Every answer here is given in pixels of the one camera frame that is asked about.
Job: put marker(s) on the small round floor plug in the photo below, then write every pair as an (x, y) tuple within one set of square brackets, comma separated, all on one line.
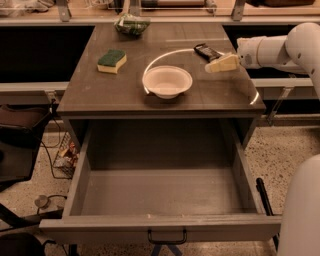
[(42, 202)]

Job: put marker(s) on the grey wooden cabinet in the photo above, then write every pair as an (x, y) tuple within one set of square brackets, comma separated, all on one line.
[(92, 94)]

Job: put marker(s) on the green chip bag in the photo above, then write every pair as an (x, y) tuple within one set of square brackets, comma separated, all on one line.
[(131, 25)]

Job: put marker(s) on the wire basket with snacks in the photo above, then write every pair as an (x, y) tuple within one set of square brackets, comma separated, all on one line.
[(66, 158)]

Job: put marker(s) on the black office chair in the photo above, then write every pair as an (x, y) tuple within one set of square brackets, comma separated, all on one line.
[(21, 131)]

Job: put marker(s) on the green yellow sponge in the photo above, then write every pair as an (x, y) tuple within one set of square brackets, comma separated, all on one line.
[(112, 61)]

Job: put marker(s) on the metal shelf bracket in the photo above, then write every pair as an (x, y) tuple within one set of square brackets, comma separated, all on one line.
[(63, 10), (238, 9)]

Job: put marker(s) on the black pole on floor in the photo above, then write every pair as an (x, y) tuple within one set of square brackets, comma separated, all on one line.
[(267, 206)]

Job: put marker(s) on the metal shelf bracket left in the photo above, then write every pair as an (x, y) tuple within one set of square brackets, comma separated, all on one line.
[(63, 10)]

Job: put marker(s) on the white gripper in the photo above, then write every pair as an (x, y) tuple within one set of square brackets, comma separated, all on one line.
[(248, 52)]

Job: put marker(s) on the open grey top drawer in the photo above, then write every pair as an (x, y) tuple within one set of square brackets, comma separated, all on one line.
[(163, 175)]

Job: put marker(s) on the metal shelf bracket right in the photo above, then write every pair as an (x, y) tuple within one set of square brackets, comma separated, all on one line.
[(238, 9)]

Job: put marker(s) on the black drawer handle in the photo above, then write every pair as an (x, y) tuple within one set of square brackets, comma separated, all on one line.
[(167, 237)]

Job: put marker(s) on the dark rxbar chocolate wrapper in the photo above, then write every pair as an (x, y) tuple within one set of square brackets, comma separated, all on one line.
[(204, 51)]

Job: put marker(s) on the white paper bowl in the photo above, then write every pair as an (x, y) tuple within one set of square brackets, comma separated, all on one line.
[(167, 82)]

